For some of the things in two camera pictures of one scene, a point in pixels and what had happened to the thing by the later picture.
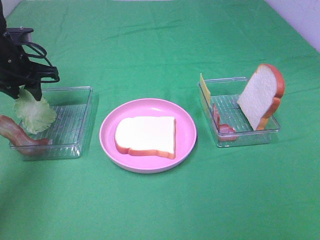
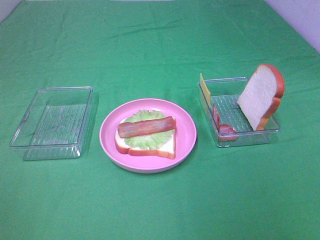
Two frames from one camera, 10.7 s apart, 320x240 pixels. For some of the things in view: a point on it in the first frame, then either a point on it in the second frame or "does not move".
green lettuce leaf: (35, 116) to (151, 140)
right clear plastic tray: (224, 94) does not move
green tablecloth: (126, 50) does not move
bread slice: (261, 98) does not move
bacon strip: (225, 132) does not move
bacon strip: (15, 135) to (143, 127)
